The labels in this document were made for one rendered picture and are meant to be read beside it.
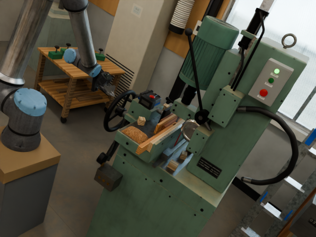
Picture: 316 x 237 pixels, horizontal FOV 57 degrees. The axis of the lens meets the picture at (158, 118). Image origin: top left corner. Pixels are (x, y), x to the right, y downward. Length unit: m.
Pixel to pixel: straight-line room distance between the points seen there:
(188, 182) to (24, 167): 0.79
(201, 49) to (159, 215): 0.87
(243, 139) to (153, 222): 0.67
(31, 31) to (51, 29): 1.99
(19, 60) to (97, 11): 2.44
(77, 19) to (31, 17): 0.20
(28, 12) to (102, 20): 2.38
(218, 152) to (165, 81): 1.92
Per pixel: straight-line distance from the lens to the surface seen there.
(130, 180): 1.61
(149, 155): 1.36
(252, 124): 1.34
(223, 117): 1.27
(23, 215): 1.90
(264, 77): 1.22
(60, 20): 3.51
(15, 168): 1.53
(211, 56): 1.36
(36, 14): 1.49
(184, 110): 1.50
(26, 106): 1.47
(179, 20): 2.92
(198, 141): 1.33
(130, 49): 3.11
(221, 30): 1.34
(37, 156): 1.60
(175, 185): 1.47
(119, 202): 1.73
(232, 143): 1.39
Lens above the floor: 1.67
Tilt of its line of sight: 28 degrees down
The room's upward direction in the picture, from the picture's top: 23 degrees clockwise
